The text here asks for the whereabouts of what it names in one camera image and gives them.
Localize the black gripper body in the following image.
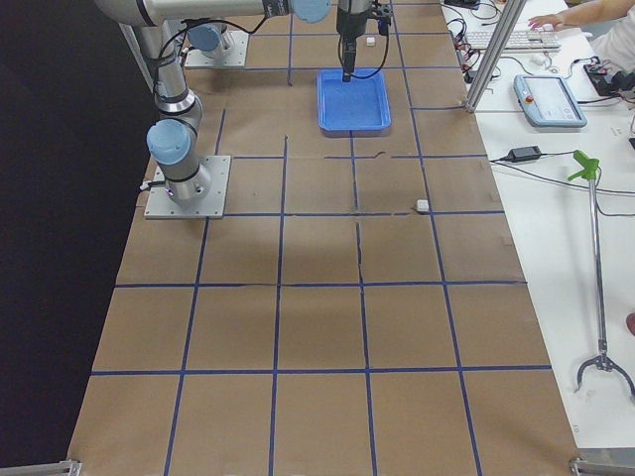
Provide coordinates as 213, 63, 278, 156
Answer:
336, 0, 392, 46

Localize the blue plastic tray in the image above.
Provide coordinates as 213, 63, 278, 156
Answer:
317, 68, 392, 136

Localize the person hand on keyboard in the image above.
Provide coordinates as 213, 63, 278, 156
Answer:
528, 14, 566, 31

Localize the white keyboard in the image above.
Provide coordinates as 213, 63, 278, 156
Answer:
465, 30, 561, 53

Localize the teach pendant tablet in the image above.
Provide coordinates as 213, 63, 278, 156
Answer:
513, 74, 587, 129

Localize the black power adapter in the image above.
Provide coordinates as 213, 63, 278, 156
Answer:
507, 146, 543, 163

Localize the brown paper table cover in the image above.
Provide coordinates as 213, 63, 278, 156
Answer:
68, 1, 575, 475

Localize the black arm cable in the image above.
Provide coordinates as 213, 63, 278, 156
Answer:
354, 19, 393, 80

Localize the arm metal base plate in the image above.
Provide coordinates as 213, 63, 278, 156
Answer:
185, 25, 249, 69
144, 156, 232, 219

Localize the aluminium frame post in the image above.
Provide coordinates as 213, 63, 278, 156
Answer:
464, 0, 526, 113

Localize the green handled reacher grabber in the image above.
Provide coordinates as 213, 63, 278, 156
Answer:
568, 150, 634, 402

